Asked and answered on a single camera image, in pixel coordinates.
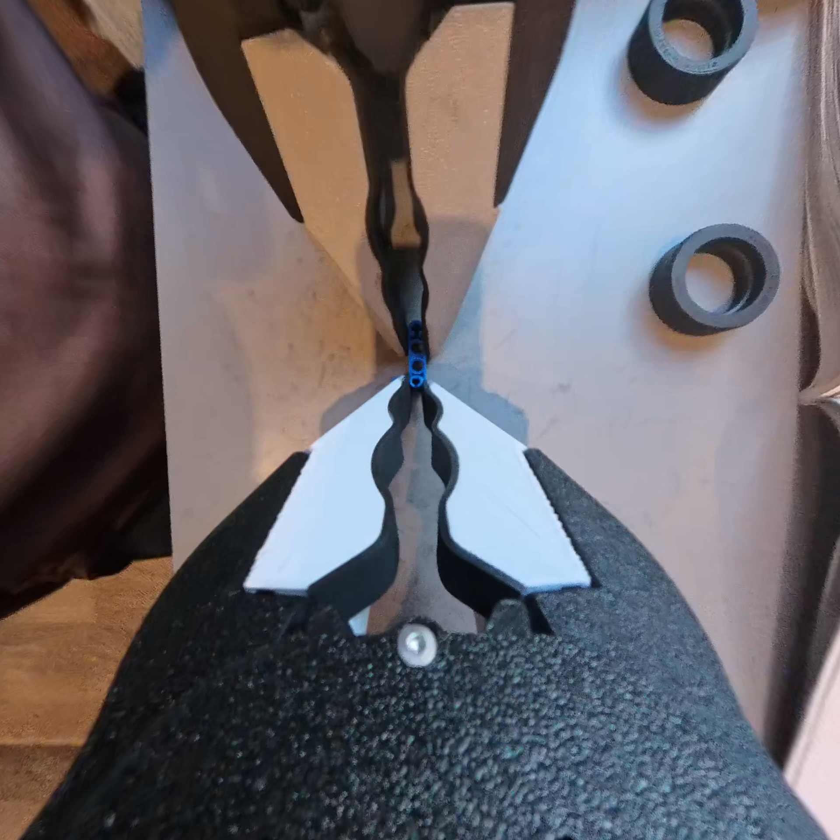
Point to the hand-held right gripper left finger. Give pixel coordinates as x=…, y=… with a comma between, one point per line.
x=315, y=518

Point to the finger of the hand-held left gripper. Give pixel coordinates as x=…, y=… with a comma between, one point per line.
x=308, y=131
x=459, y=131

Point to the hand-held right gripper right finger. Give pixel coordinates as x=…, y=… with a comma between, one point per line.
x=512, y=518

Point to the blue L-shaped beam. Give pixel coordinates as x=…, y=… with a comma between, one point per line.
x=417, y=361

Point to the black rubber tyre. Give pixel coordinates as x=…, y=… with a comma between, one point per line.
x=646, y=65
x=666, y=295

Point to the grey desk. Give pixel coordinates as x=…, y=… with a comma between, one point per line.
x=623, y=426

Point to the open instruction booklet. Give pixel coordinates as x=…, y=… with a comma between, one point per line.
x=823, y=197

